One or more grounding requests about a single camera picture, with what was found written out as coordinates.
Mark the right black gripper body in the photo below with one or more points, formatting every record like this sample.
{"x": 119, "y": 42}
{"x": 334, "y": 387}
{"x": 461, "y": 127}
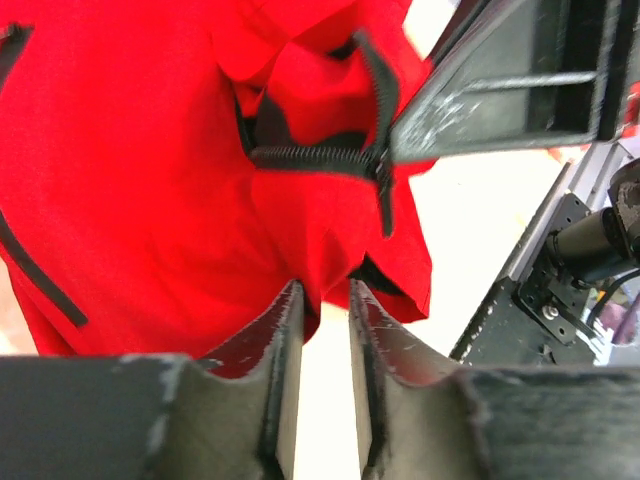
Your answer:
{"x": 619, "y": 113}

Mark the red zip jacket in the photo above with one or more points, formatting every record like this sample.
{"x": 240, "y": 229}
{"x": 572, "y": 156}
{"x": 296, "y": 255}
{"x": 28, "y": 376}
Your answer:
{"x": 167, "y": 167}

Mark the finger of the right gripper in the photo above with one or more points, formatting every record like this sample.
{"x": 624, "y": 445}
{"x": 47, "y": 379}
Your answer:
{"x": 524, "y": 75}

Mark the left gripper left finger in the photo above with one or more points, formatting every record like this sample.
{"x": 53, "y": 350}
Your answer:
{"x": 230, "y": 415}

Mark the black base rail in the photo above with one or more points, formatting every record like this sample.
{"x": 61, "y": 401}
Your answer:
{"x": 540, "y": 319}

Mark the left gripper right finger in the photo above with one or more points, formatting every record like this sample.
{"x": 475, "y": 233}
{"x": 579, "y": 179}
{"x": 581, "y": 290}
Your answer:
{"x": 420, "y": 415}

